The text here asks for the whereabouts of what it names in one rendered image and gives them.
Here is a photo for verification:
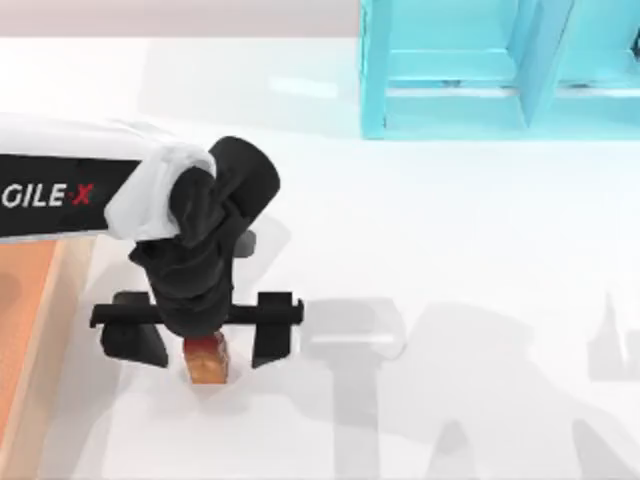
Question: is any light blue rack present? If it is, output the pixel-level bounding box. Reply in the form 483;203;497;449
358;0;640;142

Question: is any pale grey rounded box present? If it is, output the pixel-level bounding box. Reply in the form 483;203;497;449
233;230;259;259

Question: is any brown bread loaf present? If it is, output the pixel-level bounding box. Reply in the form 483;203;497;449
181;332;232;387

